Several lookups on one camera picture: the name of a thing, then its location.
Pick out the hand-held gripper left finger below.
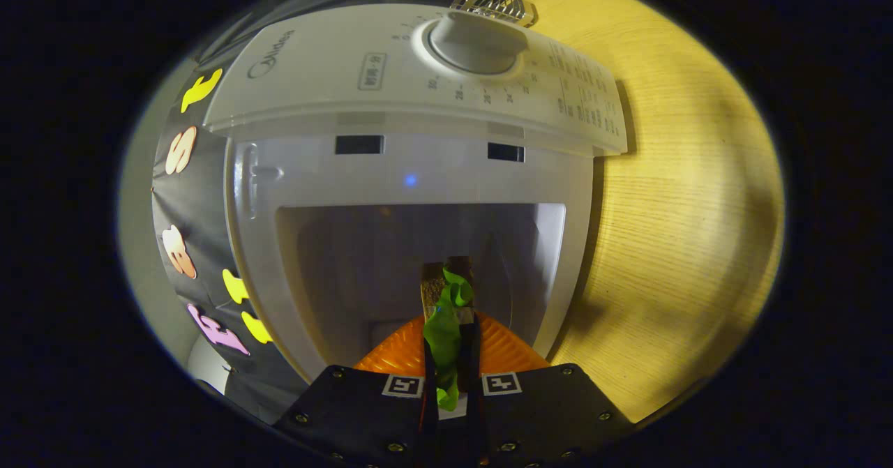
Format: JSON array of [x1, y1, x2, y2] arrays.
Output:
[[272, 313, 439, 468]]

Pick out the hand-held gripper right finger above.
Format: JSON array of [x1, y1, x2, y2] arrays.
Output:
[[457, 311, 636, 468]]

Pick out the brown bread lettuce sandwich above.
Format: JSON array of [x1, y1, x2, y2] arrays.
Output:
[[420, 257, 478, 413]]

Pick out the white microwave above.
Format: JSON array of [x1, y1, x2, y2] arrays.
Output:
[[202, 3, 629, 423]]

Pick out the black backdrop cloth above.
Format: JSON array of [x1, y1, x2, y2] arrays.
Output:
[[150, 0, 315, 423]]

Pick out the wire mesh utensil holder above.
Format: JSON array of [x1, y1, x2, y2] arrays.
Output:
[[450, 0, 536, 26]]

